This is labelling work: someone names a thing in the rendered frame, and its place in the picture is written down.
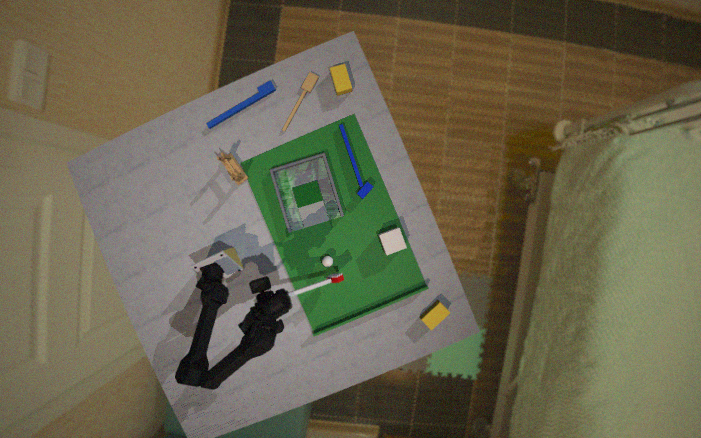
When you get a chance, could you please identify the green putting mat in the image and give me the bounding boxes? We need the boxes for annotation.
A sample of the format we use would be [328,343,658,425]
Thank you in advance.
[241,114,426,331]

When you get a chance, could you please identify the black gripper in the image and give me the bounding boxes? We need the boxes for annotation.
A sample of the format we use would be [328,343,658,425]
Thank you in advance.
[249,276,284,334]

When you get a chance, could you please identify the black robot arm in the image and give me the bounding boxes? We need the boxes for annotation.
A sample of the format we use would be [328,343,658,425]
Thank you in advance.
[175,262,293,390]

